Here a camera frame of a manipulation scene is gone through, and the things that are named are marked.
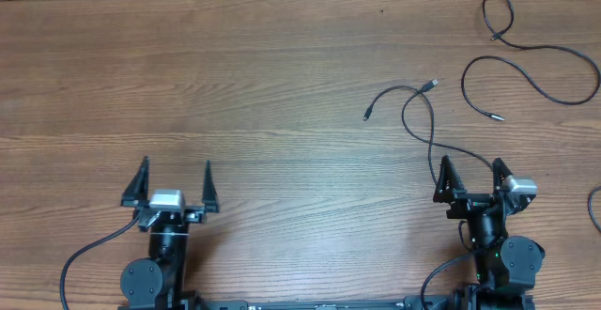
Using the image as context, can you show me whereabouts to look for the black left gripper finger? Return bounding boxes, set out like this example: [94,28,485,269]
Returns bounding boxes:
[121,156,149,208]
[202,161,220,213]

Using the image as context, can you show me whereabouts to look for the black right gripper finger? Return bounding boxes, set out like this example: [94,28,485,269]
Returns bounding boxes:
[492,158,513,192]
[433,155,467,203]

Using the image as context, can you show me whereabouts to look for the black round plug cable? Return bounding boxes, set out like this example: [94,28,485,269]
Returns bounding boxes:
[460,0,601,122]

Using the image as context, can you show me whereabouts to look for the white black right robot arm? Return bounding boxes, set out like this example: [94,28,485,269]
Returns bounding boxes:
[420,156,546,310]

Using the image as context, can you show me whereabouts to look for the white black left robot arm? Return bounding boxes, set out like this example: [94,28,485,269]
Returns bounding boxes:
[120,158,220,310]

